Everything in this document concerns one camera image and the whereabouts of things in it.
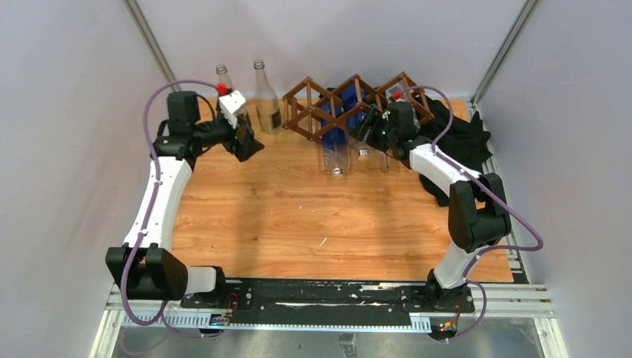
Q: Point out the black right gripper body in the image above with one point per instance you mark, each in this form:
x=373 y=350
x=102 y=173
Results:
x=383 y=131

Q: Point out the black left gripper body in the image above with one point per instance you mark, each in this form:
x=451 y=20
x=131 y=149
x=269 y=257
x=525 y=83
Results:
x=225 y=135

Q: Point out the tall clear glass bottle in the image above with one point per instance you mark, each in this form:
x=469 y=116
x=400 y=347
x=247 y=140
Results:
x=223 y=77

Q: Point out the clear bottle with black label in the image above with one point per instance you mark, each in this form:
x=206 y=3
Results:
x=266 y=101

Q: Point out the blue labelled clear bottle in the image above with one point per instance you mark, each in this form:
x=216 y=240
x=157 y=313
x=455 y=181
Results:
x=352 y=93

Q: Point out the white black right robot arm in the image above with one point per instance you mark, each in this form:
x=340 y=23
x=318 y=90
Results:
x=476 y=219

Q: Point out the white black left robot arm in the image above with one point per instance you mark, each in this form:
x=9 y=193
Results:
x=144 y=267

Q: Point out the clear square glass bottle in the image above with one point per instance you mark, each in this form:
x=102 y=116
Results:
x=396 y=93

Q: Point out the clear bottle with blue label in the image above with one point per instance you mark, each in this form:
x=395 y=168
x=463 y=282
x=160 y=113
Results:
x=335 y=151

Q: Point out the brown wooden wine rack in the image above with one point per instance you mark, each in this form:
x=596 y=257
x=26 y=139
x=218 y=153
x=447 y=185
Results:
x=311 y=109

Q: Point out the black cloth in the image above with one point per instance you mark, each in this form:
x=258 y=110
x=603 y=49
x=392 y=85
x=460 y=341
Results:
x=465 y=142

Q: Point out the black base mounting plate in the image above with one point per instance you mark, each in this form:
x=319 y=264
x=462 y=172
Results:
x=346 y=303

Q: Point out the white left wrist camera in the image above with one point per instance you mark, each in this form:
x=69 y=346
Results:
x=234 y=107

